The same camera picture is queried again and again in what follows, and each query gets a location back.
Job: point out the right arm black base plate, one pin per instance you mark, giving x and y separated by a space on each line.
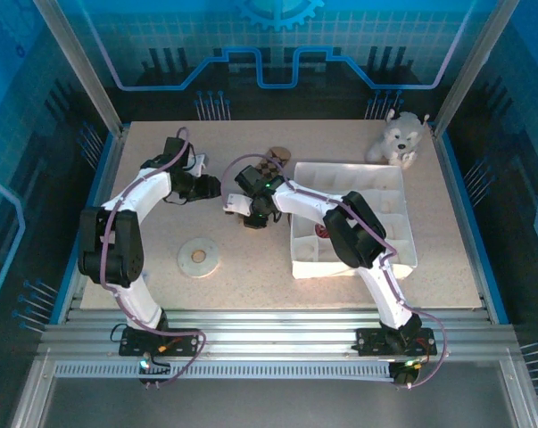
371 341

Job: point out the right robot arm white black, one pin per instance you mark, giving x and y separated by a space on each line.
304 208

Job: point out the white fabric organizer box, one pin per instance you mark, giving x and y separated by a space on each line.
371 176

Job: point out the aluminium frame post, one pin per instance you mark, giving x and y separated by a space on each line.
79 67
474 67

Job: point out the round white disc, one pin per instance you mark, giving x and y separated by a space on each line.
188 263

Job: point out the aluminium frame rail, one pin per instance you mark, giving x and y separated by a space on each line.
273 325

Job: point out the brown argyle sock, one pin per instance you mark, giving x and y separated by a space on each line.
279 158

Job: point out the small black controller board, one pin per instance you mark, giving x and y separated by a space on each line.
152 370
404 374

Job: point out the tan red purple striped sock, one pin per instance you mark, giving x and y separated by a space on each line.
321 232

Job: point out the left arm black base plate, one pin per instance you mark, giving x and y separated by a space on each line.
184 336

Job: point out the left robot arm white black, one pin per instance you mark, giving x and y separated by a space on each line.
139 191

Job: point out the grey white plush husky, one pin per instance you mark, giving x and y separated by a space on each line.
398 136

